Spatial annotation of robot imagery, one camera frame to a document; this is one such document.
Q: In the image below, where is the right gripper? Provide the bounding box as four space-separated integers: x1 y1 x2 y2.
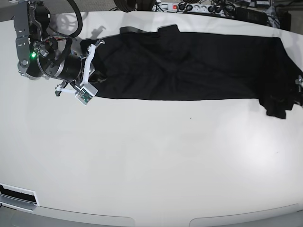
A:
55 55 107 97

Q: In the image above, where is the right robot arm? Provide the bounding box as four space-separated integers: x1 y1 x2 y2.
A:
13 0 105 105

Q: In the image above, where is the black corrugated cable hose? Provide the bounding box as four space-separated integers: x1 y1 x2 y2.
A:
63 0 83 40

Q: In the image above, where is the black power adapter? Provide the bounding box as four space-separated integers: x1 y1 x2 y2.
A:
234 7 268 26

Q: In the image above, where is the white power strip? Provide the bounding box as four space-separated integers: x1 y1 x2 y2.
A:
152 0 236 17

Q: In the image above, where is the black t-shirt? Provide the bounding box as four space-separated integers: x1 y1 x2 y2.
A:
92 25 303 119

